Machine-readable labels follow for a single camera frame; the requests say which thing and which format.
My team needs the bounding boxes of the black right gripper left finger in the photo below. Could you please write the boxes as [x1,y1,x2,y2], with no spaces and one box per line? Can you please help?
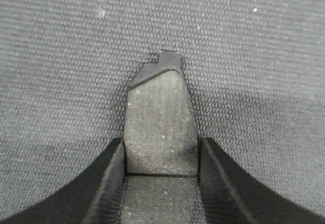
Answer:
[1,138,125,223]

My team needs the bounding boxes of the grey brake pad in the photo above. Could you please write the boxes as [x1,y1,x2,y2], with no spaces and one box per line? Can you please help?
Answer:
[121,51,199,223]

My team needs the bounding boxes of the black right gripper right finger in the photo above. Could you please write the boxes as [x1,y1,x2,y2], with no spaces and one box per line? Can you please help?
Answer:
[198,138,324,223]

